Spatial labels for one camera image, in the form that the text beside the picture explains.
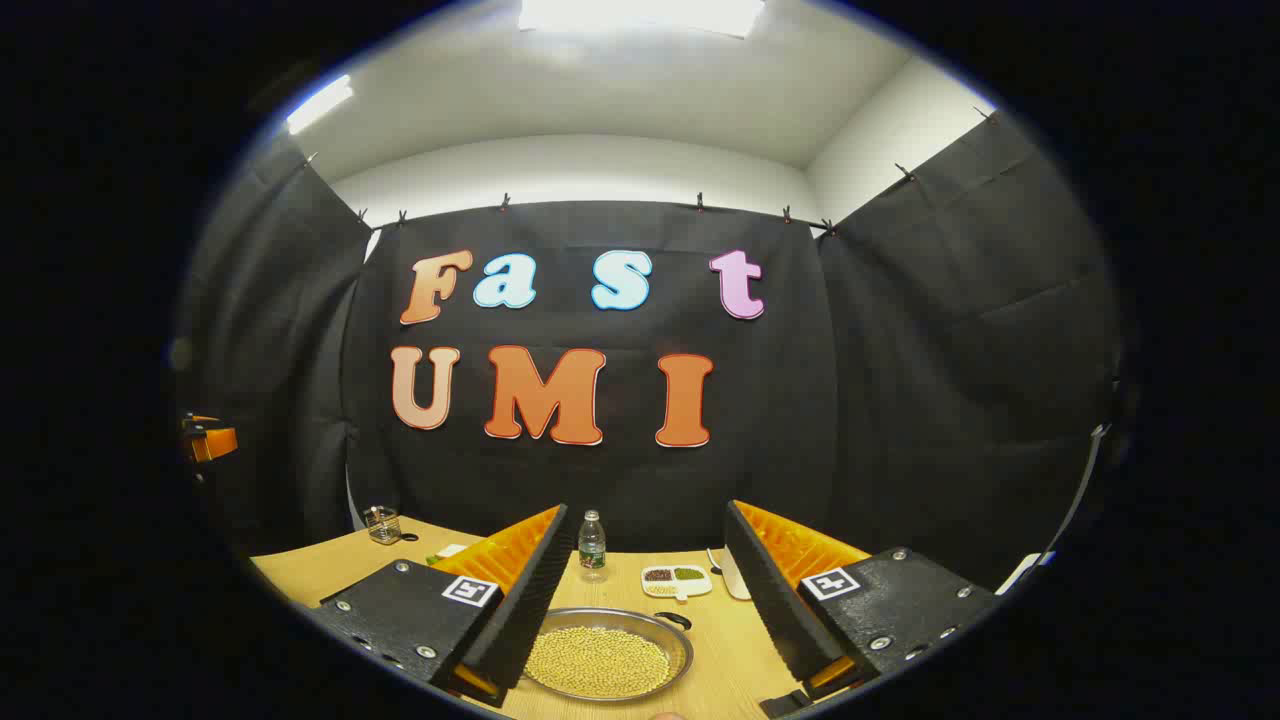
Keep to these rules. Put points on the large ceiling light panel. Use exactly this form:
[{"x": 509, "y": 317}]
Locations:
[{"x": 640, "y": 15}]

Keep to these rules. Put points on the clear plastic water bottle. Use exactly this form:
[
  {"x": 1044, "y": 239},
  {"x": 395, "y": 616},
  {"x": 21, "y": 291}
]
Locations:
[{"x": 592, "y": 550}]

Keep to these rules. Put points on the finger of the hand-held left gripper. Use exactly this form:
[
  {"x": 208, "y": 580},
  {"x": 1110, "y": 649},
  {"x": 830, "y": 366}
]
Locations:
[{"x": 212, "y": 440}]

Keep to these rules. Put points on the small ceiling light panel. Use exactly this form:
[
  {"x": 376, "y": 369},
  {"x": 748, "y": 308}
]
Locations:
[{"x": 320, "y": 103}]

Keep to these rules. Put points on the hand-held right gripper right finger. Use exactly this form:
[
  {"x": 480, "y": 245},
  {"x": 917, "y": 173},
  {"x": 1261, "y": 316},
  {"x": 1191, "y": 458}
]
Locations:
[{"x": 775, "y": 600}]

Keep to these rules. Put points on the pile of soybeans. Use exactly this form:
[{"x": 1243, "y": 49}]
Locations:
[{"x": 600, "y": 662}]

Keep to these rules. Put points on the black backdrop cloth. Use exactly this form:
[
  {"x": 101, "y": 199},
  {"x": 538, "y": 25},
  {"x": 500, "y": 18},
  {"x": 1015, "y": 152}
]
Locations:
[{"x": 900, "y": 400}]

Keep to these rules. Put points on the white toaster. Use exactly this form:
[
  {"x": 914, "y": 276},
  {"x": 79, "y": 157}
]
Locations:
[{"x": 735, "y": 575}]

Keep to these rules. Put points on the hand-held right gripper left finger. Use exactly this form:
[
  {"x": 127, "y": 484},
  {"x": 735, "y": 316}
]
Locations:
[{"x": 530, "y": 610}]

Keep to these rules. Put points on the white divided bean dish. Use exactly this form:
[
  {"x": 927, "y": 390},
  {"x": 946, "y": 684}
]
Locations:
[{"x": 677, "y": 580}]

